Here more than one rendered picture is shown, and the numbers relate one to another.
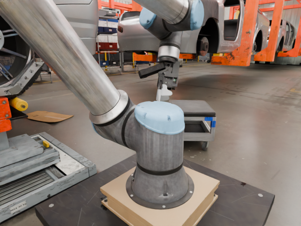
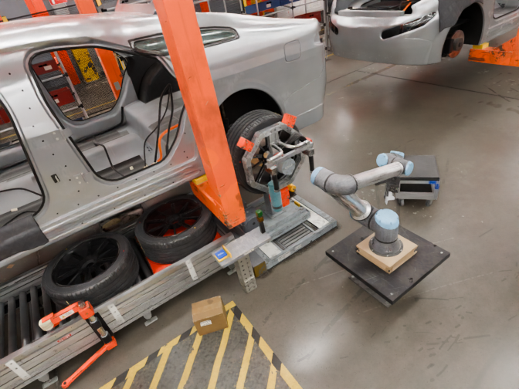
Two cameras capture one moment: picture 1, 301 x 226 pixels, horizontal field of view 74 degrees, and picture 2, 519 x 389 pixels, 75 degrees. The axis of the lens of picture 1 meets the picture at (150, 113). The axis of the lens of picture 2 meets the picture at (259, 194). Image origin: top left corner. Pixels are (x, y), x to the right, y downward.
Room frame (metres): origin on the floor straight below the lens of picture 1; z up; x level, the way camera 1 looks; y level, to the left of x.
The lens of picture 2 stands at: (-1.27, 0.11, 2.17)
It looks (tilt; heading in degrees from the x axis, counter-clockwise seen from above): 35 degrees down; 21
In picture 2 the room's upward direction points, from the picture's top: 12 degrees counter-clockwise
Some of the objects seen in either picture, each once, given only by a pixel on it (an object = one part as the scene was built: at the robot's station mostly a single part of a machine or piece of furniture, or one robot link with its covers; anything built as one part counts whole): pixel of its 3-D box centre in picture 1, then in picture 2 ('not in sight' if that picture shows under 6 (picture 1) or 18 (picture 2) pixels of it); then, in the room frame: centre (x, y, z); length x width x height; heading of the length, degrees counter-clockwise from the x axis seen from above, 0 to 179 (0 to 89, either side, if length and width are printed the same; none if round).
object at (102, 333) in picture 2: not in sight; (97, 325); (-0.29, 1.86, 0.30); 0.09 x 0.05 x 0.50; 138
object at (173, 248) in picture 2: not in sight; (177, 227); (0.63, 1.66, 0.39); 0.66 x 0.66 x 0.24
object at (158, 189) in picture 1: (159, 171); (385, 239); (0.58, -0.03, 0.42); 0.19 x 0.19 x 0.10
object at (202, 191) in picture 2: not in sight; (208, 185); (0.83, 1.35, 0.69); 0.52 x 0.17 x 0.35; 48
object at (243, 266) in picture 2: not in sight; (244, 268); (0.38, 1.00, 0.21); 0.10 x 0.10 x 0.42; 48
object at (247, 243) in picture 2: not in sight; (242, 246); (0.41, 0.98, 0.44); 0.43 x 0.17 x 0.03; 138
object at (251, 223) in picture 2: not in sight; (242, 218); (0.94, 1.17, 0.26); 0.42 x 0.18 x 0.35; 48
